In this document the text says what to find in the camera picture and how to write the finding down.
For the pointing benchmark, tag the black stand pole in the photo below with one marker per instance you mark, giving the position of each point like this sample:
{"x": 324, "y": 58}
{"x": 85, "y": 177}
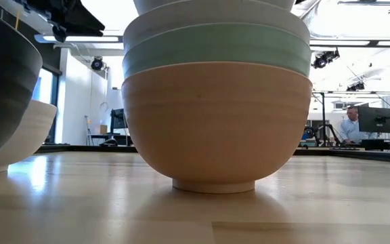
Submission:
{"x": 323, "y": 115}

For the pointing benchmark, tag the dark office desk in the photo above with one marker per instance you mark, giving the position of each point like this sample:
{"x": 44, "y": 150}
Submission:
{"x": 113, "y": 138}
{"x": 384, "y": 144}

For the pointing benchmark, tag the black tripod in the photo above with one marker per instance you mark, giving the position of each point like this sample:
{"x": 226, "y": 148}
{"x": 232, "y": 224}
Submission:
{"x": 330, "y": 133}

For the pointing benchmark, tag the person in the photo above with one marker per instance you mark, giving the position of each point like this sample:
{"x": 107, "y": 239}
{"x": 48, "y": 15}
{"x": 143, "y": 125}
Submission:
{"x": 350, "y": 130}

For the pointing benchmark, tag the black track light cluster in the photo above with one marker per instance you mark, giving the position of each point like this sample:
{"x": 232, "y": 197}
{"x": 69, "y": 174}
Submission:
{"x": 323, "y": 59}

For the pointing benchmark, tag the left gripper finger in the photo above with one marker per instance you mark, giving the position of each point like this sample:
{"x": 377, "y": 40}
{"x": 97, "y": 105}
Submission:
{"x": 83, "y": 22}

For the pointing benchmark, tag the cardboard box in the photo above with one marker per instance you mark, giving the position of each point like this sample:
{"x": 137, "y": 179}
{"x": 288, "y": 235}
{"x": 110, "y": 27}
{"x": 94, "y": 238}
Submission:
{"x": 103, "y": 129}

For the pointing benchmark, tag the dark grey bowl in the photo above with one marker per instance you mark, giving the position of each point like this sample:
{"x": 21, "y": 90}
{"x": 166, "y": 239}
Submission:
{"x": 2, "y": 84}

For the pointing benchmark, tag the thin floor stand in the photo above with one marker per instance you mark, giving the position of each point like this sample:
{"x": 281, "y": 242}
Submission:
{"x": 88, "y": 132}

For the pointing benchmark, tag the large window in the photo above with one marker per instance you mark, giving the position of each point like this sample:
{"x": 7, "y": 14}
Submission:
{"x": 46, "y": 91}

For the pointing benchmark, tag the mint green bowl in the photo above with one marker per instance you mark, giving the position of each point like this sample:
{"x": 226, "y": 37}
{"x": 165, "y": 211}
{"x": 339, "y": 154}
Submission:
{"x": 215, "y": 44}

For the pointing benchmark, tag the black computer monitor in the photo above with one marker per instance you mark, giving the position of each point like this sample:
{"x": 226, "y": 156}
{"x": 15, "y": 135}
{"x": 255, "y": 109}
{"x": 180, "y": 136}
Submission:
{"x": 118, "y": 118}
{"x": 376, "y": 125}

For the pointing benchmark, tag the cream white bowl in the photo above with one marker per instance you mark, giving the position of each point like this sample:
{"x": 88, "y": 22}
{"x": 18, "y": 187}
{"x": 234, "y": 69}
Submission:
{"x": 29, "y": 135}

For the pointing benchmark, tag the black ceiling spotlight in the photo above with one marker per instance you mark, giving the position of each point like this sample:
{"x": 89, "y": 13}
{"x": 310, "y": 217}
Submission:
{"x": 97, "y": 63}

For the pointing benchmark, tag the ceiling light strip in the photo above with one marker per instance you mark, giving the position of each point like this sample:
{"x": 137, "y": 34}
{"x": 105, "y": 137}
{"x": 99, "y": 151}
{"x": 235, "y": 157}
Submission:
{"x": 80, "y": 38}
{"x": 350, "y": 43}

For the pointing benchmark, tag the black aluminium table frame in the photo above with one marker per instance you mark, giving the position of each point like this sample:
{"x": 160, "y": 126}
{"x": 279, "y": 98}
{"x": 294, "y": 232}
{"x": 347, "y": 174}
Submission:
{"x": 86, "y": 148}

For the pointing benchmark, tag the tan bowl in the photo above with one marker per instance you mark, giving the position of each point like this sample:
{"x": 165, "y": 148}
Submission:
{"x": 215, "y": 128}

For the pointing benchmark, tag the small black track light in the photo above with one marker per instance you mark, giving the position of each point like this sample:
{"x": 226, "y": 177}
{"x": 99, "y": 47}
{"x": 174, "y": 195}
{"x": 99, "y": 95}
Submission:
{"x": 355, "y": 87}

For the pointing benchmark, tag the ceiling duct fixture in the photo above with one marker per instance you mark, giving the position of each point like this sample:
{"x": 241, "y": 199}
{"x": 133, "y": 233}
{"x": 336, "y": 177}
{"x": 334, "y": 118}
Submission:
{"x": 367, "y": 2}

